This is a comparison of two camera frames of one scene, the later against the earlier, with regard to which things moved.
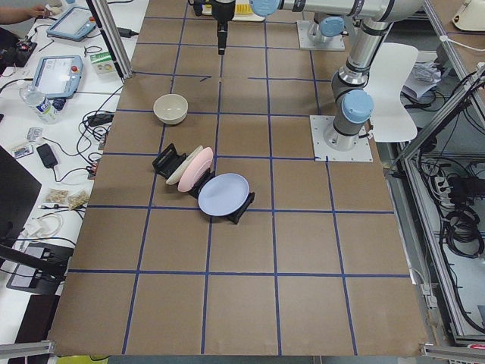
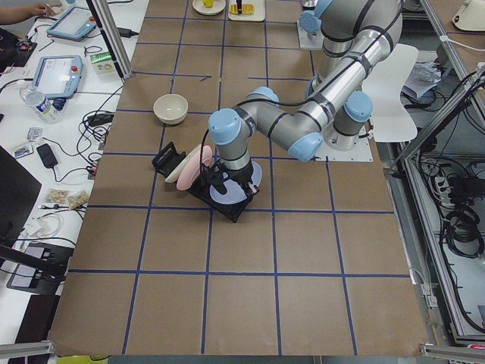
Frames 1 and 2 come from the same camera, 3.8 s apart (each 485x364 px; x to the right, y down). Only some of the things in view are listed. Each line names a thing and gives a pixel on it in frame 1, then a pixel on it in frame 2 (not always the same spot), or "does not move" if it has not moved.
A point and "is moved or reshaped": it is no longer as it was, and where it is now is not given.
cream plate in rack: x=176 y=175 does not move
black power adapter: x=126 y=32 does not move
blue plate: x=223 y=194 is moved or reshaped
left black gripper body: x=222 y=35 -> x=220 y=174
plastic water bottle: x=40 y=103 does not move
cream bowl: x=170 y=108 does not move
